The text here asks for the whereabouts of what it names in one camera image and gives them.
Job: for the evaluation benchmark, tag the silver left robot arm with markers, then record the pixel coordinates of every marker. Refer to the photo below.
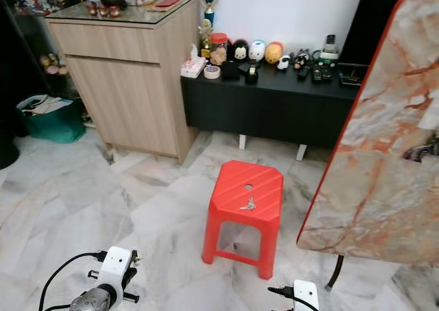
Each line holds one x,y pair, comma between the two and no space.
92,301

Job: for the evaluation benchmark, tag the dark metal key hook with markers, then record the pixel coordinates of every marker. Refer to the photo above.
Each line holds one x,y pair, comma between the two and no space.
422,150

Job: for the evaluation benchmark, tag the silver key bunch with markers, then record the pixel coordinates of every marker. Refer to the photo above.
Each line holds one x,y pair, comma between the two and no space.
249,204

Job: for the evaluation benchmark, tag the red plastic stool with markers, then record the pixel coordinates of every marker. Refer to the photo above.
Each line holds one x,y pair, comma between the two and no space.
250,180

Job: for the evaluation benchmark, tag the green bag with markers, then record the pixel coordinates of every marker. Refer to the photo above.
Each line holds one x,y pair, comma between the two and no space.
58,127

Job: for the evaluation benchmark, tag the light wooden cabinet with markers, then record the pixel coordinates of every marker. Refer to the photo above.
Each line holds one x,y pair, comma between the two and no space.
120,95

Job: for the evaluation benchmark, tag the black low sideboard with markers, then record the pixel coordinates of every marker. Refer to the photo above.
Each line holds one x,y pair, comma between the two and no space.
267,108

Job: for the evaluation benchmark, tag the pink tissue box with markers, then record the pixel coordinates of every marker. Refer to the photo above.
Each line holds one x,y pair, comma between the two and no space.
192,67

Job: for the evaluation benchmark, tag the beige tape roll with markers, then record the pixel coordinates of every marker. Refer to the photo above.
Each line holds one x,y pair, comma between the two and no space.
212,71

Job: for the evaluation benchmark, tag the red-lidded jar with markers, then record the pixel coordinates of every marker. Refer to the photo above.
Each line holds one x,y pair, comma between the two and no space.
218,50

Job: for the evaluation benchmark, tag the black round plush figurine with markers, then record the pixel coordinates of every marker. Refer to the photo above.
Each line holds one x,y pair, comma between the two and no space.
239,51

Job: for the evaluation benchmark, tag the white round plush figurine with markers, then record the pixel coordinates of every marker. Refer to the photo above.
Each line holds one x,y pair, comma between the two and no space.
257,50

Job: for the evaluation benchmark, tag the orange round plush figurine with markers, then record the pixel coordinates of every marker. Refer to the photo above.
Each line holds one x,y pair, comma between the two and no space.
274,53

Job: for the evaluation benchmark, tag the marble table with red edge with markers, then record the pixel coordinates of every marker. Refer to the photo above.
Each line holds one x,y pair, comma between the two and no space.
384,187

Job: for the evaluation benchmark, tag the red flat packet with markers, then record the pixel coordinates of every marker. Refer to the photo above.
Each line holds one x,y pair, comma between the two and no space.
168,2

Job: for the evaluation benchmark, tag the white paper label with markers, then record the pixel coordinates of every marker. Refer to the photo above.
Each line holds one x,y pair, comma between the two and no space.
430,119

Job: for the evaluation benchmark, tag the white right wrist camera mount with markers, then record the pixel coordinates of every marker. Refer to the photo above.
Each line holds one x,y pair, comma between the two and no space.
305,296

